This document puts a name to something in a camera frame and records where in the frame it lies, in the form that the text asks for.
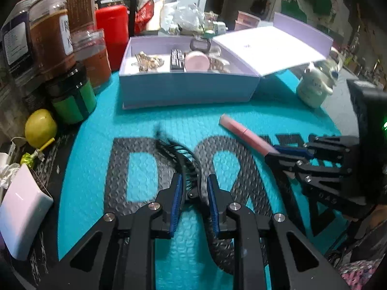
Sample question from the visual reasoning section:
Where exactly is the red foil packet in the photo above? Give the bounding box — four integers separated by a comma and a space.
134, 0, 156, 33

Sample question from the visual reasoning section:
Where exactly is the yellow green citrus fruit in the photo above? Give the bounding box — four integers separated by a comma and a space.
23, 108, 59, 149

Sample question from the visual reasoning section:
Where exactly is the group of clear plastic jars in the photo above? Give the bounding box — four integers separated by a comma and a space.
0, 0, 113, 95

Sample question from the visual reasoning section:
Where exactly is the dark jar green label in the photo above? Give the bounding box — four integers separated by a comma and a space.
45, 61, 98, 126

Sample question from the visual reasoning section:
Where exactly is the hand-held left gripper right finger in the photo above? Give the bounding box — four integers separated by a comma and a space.
207, 174, 348, 290

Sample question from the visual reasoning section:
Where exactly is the lilac gift box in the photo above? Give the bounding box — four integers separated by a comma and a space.
119, 12, 335, 110

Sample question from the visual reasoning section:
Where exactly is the black hair claw clip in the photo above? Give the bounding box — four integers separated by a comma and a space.
154, 123, 207, 203

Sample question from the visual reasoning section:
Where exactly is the green white medicine box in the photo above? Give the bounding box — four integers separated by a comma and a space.
208, 21, 229, 36

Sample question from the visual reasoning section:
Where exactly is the pink lip gloss tube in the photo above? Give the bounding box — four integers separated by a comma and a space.
218, 114, 281, 158

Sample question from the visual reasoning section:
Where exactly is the red canister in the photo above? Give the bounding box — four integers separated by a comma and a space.
95, 4, 131, 72

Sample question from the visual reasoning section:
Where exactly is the floral patterned clothing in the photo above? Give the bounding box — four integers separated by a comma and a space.
331, 256, 387, 290

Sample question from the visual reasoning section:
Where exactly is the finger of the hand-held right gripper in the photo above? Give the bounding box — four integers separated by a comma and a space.
265, 156, 353, 185
273, 135, 361, 161

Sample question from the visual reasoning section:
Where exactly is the teal bubble mailer mat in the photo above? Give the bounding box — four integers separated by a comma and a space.
57, 72, 349, 290

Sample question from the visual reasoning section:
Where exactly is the black square compact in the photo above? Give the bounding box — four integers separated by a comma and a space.
189, 37, 213, 54

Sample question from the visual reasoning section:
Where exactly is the beige paper pouch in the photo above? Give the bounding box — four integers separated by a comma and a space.
148, 1, 166, 33

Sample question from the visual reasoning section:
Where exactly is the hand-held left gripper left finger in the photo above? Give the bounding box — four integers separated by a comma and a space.
39, 173, 184, 290

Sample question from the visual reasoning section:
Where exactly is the clear plastic bag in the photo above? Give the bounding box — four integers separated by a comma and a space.
163, 1, 207, 34

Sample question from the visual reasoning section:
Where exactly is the crumpled white tissue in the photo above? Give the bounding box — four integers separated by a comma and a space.
0, 161, 22, 188

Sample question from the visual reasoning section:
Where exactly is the pink round compact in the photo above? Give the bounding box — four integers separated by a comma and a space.
184, 51, 210, 73

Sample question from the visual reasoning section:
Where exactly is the green yellow candy wrapper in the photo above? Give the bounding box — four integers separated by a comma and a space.
19, 137, 57, 167

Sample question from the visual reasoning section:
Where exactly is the black hanging bag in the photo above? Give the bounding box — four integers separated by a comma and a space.
252, 0, 272, 16

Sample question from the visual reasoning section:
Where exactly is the pearly wavy hair clip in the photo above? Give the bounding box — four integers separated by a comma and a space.
208, 55, 232, 73

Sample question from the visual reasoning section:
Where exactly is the white power bank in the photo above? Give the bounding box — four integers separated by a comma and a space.
0, 164, 55, 262

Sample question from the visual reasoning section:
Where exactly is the black printed cosmetic box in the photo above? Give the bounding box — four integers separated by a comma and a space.
169, 48, 186, 73

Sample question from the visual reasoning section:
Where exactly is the green tote bag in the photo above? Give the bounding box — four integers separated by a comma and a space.
281, 0, 306, 15

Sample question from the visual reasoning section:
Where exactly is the gold hair clip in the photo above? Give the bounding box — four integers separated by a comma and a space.
131, 52, 167, 73

